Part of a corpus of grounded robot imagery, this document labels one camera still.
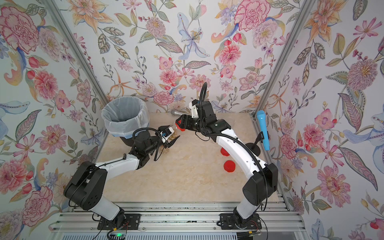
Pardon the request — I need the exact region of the aluminium corner post left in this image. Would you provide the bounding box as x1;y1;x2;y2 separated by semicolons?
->
42;0;108;106

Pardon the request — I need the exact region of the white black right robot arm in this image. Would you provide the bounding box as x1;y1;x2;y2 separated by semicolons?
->
176;100;278;223

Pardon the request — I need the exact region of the silver microphone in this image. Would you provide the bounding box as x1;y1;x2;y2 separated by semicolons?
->
171;110;188;118

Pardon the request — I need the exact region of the blue microphone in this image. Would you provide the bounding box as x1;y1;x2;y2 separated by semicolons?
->
257;111;270;151

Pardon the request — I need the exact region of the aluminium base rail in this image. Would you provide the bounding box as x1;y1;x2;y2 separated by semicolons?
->
49;201;309;240

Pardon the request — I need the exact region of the aluminium corner post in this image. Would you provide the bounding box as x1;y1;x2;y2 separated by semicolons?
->
42;0;108;106
255;0;316;112

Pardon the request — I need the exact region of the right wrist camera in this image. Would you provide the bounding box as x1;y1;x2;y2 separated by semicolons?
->
189;100;199;118

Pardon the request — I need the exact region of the aluminium corner post right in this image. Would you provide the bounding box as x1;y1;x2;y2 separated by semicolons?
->
255;0;316;112

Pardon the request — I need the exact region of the black bin with white liner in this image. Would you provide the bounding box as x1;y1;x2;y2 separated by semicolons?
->
102;96;150;147

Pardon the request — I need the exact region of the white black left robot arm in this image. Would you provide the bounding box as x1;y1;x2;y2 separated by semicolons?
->
64;126;176;224

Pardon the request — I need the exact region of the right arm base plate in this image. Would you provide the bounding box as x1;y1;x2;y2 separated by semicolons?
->
216;213;262;231

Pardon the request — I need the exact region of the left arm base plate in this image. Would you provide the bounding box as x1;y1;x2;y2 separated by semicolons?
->
97;214;141;231

